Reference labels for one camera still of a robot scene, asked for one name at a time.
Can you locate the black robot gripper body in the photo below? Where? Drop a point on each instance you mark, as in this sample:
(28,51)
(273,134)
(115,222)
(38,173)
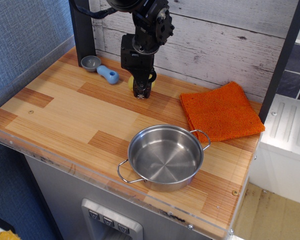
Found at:
(138,64)

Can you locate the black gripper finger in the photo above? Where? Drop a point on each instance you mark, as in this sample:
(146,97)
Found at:
(141,88)
(152,76)

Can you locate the yellow toy potato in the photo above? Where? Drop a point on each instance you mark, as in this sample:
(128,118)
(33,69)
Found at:
(131,82)

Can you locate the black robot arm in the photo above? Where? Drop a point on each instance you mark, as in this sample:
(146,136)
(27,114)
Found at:
(153,26)

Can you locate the grey and blue toy scoop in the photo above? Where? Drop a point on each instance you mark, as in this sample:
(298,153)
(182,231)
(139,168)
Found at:
(94,64)

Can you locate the stainless steel pot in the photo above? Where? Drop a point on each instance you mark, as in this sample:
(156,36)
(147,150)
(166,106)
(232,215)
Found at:
(166,157)

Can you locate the orange knitted cloth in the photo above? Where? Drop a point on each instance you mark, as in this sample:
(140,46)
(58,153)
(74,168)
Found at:
(224,113)

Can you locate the grey dispenser panel with buttons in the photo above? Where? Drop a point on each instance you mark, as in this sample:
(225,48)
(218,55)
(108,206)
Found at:
(105,224)

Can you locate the white ribbed sink drainboard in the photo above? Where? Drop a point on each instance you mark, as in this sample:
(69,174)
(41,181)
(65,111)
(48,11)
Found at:
(282,125)

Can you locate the clear acrylic table edge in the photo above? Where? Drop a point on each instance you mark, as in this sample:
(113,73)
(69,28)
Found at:
(64,184)

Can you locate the yellow object at bottom left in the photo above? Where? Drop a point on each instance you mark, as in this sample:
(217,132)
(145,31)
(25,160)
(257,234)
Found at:
(9,235)

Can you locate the dark grey left post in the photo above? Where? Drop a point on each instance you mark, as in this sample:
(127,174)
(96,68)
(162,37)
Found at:
(82,30)

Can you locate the dark grey post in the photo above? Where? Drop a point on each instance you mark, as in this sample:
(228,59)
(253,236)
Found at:
(82,30)
(285,53)

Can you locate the dark grey right post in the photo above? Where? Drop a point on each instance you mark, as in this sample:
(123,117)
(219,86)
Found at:
(285,53)

